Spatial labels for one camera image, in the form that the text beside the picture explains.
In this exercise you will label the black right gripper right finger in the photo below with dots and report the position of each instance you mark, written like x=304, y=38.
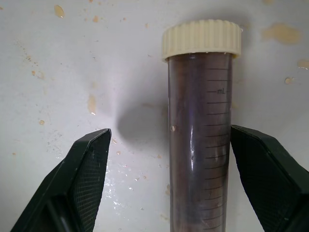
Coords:
x=270, y=178

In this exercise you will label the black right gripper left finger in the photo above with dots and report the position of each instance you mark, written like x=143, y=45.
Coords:
x=72, y=183

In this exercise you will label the dark test tube cream cap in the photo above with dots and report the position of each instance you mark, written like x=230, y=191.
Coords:
x=200, y=135

